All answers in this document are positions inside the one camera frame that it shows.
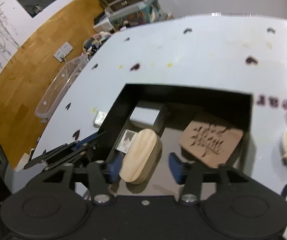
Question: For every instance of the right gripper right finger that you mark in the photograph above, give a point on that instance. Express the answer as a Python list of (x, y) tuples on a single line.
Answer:
[(190, 175)]

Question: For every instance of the brown carved wooden coaster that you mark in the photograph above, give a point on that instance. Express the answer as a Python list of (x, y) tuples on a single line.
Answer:
[(212, 144)]

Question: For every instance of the white wall power socket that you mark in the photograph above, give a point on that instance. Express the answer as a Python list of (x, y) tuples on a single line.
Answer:
[(63, 51)]

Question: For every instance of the clear plastic storage bin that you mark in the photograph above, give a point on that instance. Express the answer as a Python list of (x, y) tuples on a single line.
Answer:
[(59, 87)]

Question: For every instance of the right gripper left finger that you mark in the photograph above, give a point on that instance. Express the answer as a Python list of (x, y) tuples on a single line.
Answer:
[(98, 187)]

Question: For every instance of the oval light wooden block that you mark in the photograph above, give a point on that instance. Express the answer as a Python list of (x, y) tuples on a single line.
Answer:
[(141, 157)]

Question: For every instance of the black storage box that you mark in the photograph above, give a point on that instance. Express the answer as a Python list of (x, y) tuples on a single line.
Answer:
[(183, 104)]

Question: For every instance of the white rectangular charger block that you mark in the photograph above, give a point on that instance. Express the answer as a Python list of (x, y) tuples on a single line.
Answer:
[(148, 118)]

